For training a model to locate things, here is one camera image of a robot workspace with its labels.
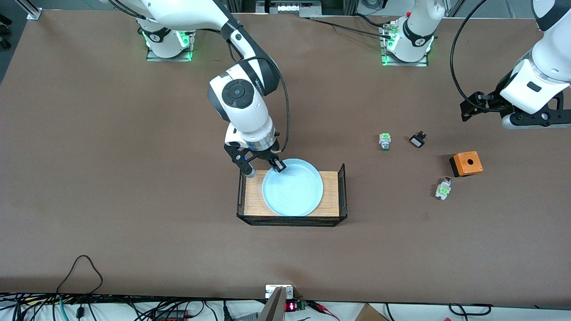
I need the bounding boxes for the light blue round plate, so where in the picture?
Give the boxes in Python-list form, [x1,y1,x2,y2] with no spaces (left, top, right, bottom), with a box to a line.
[262,158,324,217]

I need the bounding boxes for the red push button switch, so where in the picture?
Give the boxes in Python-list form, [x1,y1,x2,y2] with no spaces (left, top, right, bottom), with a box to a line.
[435,177,452,201]

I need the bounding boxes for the red and black clip leads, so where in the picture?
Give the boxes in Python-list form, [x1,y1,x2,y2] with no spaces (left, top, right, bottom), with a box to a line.
[307,300,340,321]

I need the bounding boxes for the white device with lights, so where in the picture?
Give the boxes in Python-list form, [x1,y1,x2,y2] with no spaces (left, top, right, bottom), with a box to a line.
[256,0,323,17]

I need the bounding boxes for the brown cardboard piece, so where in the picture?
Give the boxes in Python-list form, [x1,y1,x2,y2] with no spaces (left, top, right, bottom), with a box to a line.
[354,303,389,321]

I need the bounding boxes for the black chair base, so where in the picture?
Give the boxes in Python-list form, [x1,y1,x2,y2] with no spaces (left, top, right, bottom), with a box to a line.
[0,12,12,50]

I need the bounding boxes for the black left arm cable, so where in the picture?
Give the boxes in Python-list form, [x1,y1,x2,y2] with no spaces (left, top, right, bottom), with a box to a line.
[450,0,489,107]

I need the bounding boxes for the orange button enclosure box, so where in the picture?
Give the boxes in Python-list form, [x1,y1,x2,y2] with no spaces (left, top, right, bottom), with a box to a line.
[449,151,484,178]

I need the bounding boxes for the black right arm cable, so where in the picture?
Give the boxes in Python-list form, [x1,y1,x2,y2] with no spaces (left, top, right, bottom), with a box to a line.
[229,27,291,155]

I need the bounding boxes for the wooden tray with wire sides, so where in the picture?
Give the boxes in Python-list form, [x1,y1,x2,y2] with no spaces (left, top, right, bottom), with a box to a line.
[236,162,348,227]

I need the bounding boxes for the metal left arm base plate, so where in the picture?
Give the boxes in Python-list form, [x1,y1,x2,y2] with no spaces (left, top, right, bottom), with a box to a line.
[381,22,430,67]

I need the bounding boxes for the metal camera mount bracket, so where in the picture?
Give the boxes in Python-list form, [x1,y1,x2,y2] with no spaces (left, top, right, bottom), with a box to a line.
[259,284,294,321]

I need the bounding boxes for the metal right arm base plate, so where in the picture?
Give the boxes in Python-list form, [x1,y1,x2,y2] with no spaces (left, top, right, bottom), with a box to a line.
[146,27,195,62]

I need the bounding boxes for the black cable to arm base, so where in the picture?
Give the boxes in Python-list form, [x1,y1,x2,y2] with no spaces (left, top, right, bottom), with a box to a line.
[300,15,396,39]

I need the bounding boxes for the black coiled cable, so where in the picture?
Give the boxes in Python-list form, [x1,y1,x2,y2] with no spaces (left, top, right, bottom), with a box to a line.
[448,303,494,316]

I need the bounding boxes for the black looped cable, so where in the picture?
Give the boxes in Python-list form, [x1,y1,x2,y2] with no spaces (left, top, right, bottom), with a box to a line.
[55,255,104,296]

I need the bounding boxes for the aluminium frame profile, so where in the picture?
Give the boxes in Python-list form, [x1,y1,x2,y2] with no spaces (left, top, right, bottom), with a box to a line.
[15,0,43,21]

